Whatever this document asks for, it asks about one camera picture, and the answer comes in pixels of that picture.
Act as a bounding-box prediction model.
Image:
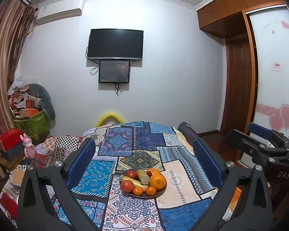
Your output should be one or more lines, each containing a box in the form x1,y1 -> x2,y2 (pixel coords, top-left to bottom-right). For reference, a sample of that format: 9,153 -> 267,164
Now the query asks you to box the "small wall monitor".
98,60 -> 131,84

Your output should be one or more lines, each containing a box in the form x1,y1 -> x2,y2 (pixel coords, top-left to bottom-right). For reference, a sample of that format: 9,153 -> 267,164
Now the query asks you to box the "dark grey box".
1,142 -> 26,160

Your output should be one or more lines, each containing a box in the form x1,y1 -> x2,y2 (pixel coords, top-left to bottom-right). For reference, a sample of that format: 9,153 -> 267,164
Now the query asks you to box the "slim yellow banana piece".
122,175 -> 148,189

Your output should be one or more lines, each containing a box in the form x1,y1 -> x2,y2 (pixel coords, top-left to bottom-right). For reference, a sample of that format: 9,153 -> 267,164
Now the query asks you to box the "wooden wardrobe with white door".
197,0 -> 289,171

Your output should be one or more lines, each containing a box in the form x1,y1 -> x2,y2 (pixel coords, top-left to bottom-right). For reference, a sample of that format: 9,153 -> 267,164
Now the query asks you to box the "orange box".
19,108 -> 39,118

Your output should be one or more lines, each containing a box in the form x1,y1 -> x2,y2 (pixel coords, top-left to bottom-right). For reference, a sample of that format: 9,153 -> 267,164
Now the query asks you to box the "checkered patchwork quilt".
19,135 -> 87,170

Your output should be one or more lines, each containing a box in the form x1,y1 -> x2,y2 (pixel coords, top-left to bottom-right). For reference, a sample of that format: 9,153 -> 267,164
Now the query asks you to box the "pile of papers and cloths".
8,77 -> 30,111

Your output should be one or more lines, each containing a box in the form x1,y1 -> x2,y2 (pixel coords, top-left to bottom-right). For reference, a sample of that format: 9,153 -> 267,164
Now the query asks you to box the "thick yellow banana piece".
136,169 -> 151,185

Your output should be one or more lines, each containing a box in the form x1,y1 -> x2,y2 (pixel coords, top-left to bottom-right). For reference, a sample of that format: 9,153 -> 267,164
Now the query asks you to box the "green cardboard box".
14,111 -> 51,147

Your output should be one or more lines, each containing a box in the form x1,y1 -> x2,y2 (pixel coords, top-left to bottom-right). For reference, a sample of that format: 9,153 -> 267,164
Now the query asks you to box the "grey plush toy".
26,83 -> 56,121

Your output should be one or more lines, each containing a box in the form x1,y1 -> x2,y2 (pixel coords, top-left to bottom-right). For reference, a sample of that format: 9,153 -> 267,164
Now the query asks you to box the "black wall television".
87,28 -> 144,60

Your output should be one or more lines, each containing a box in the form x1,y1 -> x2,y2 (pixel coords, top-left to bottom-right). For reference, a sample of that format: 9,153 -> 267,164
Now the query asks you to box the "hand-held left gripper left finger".
16,137 -> 104,231

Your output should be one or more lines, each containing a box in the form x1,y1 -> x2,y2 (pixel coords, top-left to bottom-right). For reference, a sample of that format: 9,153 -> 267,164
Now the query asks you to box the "yellow curved cushion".
95,111 -> 124,127

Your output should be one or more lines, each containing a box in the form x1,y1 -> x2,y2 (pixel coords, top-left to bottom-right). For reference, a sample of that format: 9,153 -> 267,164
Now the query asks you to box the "blue patchwork blanket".
0,121 -> 234,231

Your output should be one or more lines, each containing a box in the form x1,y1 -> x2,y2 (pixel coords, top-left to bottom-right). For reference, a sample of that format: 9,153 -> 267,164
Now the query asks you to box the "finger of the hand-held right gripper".
246,122 -> 289,147
225,129 -> 289,166

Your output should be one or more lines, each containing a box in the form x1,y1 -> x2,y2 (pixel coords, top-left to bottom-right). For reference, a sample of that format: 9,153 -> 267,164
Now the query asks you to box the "brown wooden door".
220,35 -> 254,137

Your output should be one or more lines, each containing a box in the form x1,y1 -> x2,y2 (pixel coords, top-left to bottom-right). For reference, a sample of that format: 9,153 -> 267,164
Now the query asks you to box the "purple round plate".
119,167 -> 167,199

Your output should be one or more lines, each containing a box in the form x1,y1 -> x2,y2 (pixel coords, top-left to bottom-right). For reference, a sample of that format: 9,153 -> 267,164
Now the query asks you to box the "pink toy figure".
20,133 -> 37,160

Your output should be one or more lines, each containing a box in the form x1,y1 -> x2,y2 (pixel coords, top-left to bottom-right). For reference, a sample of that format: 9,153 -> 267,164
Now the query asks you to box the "large plain orange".
149,174 -> 166,190

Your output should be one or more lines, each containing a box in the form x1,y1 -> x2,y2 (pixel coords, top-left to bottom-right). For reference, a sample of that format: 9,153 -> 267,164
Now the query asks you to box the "orange-red tomato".
121,180 -> 135,193

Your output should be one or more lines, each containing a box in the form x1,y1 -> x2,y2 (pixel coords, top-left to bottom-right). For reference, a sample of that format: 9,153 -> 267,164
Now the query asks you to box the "white air conditioner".
36,0 -> 85,26

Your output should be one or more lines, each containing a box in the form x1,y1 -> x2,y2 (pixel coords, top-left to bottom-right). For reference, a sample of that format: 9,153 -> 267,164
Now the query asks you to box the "brown cardboard box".
11,168 -> 26,187

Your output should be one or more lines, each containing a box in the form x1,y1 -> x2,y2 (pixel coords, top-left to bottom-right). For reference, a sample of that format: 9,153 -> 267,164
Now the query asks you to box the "red box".
0,128 -> 23,152

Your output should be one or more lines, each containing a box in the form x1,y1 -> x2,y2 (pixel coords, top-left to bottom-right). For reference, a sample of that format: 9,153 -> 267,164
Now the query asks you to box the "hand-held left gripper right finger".
190,138 -> 274,231

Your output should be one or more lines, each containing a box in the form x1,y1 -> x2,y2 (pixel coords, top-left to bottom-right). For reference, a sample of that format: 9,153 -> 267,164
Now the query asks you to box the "striped brown curtain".
0,0 -> 38,181

